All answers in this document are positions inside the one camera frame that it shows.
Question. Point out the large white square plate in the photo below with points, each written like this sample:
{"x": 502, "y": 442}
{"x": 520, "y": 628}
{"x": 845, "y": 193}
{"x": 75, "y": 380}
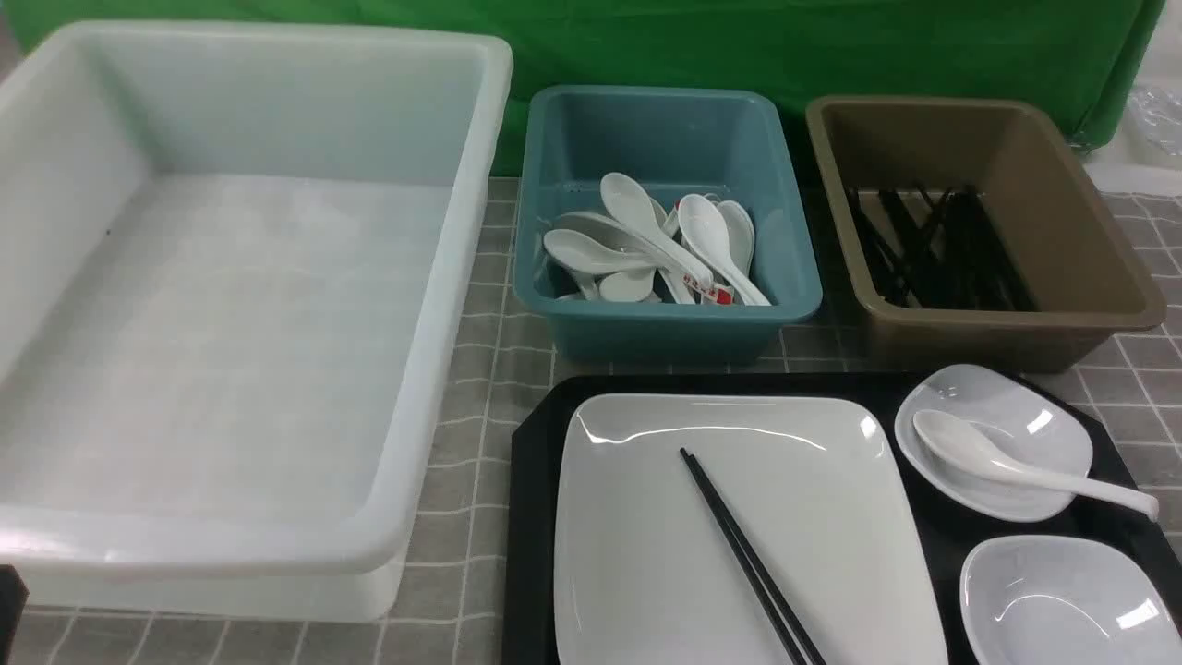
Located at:
{"x": 643, "y": 575}

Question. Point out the black chopstick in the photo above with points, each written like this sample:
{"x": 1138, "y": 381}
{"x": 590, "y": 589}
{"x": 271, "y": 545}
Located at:
{"x": 796, "y": 625}
{"x": 754, "y": 578}

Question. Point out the white ceramic spoon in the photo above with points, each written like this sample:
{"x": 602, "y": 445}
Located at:
{"x": 962, "y": 445}

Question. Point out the white small dish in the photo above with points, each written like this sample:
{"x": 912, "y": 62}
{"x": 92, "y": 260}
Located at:
{"x": 1044, "y": 599}
{"x": 1021, "y": 422}

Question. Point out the pile of white spoons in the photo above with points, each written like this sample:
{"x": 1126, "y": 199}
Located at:
{"x": 703, "y": 250}

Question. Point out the teal plastic bin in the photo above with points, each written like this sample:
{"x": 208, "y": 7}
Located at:
{"x": 673, "y": 142}

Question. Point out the grey checkered tablecloth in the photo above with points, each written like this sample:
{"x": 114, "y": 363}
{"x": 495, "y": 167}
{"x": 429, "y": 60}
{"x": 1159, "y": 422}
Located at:
{"x": 448, "y": 605}

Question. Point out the black serving tray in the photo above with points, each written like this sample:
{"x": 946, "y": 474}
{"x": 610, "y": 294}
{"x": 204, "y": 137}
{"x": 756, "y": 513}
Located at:
{"x": 947, "y": 531}

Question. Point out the large white plastic bin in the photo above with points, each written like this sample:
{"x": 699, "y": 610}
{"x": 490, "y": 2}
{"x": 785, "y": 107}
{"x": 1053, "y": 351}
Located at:
{"x": 235, "y": 257}

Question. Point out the pile of black chopsticks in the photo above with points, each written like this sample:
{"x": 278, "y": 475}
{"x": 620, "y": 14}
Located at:
{"x": 936, "y": 251}

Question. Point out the brown plastic bin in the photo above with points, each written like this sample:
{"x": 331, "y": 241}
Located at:
{"x": 1086, "y": 277}

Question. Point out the green cloth backdrop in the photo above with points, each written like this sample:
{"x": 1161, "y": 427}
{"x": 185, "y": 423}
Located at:
{"x": 1074, "y": 60}

